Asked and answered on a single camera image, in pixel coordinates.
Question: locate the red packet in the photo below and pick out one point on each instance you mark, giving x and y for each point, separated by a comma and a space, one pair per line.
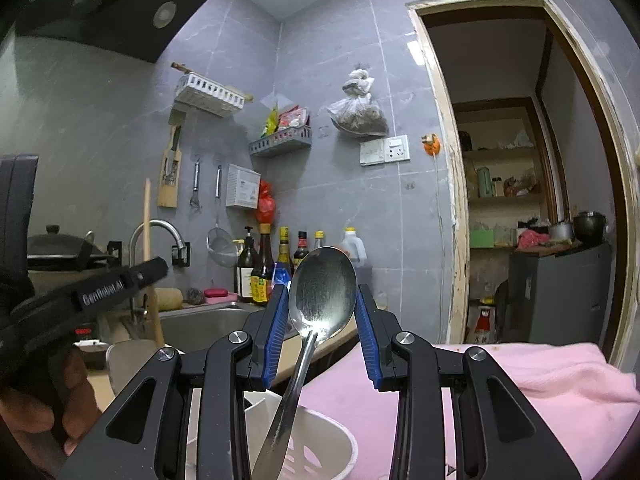
292, 117

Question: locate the red and white bottle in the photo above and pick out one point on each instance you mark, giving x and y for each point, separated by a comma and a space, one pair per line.
482, 322

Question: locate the white plastic utensil holder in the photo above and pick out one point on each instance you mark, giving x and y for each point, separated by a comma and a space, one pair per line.
320, 440

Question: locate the black range hood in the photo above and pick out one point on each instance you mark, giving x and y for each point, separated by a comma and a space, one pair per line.
100, 5

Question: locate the small clear bottle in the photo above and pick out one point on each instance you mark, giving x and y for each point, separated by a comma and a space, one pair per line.
319, 241

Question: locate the tan sponge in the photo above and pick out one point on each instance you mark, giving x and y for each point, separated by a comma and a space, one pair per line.
167, 299

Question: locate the dark bottle yellow label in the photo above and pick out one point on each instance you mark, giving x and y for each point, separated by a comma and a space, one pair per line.
261, 270

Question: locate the brown pump bottle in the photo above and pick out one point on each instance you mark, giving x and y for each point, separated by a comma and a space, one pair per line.
245, 270

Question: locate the green bottle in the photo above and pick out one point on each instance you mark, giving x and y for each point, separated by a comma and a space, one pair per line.
484, 182

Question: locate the green box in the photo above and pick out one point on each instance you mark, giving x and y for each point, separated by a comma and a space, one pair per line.
482, 239

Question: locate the long wooden stick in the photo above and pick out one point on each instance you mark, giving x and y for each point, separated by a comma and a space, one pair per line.
148, 210

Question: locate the white wall box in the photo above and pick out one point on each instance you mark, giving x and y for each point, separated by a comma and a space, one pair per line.
242, 186

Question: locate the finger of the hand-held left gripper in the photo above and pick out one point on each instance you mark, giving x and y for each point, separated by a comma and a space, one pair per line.
147, 272

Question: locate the wooden shelf unit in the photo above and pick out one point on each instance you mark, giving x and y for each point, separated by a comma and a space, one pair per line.
500, 152

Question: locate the orange wall hook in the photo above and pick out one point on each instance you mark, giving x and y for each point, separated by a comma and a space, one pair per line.
431, 144

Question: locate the pink soap dish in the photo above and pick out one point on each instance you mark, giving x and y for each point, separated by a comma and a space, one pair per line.
217, 294

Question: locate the pink blanket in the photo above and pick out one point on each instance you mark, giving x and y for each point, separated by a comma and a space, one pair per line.
500, 390

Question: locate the grey cabinet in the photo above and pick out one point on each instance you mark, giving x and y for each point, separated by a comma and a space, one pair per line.
555, 290

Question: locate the small metal pot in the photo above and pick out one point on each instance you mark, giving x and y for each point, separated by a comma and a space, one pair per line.
560, 230

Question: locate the wooden knife holder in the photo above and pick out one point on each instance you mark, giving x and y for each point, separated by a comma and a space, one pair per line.
169, 175

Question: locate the plastic bag of dried goods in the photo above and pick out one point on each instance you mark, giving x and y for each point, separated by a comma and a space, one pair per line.
357, 115

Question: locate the pot with lid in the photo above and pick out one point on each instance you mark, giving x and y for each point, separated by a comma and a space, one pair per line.
55, 250

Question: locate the yellow packet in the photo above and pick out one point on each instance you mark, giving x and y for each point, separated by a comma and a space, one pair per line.
271, 120

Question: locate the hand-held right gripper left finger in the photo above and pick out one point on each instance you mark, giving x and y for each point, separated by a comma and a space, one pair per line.
277, 330

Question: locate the wooden door frame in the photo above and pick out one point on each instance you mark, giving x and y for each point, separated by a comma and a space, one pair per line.
447, 170

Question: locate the red plastic bag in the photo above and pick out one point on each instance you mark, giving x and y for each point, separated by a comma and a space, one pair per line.
265, 205

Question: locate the yellow cap glass bottle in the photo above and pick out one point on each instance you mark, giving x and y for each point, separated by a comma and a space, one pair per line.
284, 255

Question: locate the black pot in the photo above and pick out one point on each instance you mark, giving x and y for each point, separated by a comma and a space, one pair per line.
590, 227

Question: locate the person's left hand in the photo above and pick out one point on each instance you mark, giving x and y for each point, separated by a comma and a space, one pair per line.
30, 410

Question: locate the metal strainer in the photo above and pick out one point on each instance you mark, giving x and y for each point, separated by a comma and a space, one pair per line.
220, 247

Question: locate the dark bottle red label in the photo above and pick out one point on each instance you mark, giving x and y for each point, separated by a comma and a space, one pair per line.
301, 250

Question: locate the beige board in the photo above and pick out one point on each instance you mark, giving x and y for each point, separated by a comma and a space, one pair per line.
131, 360

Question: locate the white wall basket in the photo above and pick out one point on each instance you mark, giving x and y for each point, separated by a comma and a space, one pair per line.
210, 91

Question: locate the grey wall shelf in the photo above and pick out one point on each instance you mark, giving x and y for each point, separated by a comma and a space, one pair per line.
280, 141

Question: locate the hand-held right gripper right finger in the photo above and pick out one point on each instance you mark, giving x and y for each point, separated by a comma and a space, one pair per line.
367, 340

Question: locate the white wall socket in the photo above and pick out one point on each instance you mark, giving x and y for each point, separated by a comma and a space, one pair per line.
384, 150

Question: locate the metal faucet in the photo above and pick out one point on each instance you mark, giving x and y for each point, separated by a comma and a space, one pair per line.
155, 224

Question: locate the steel wool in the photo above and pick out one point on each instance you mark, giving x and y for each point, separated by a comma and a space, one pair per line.
196, 296

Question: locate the metal spoon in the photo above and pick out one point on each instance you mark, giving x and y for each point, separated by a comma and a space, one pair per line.
322, 290

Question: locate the pink cloth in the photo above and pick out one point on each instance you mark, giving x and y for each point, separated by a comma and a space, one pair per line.
532, 239

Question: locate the metal peeler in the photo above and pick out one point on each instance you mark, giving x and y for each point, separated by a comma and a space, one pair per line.
195, 182

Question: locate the blue packet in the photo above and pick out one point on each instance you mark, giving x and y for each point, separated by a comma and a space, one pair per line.
281, 277

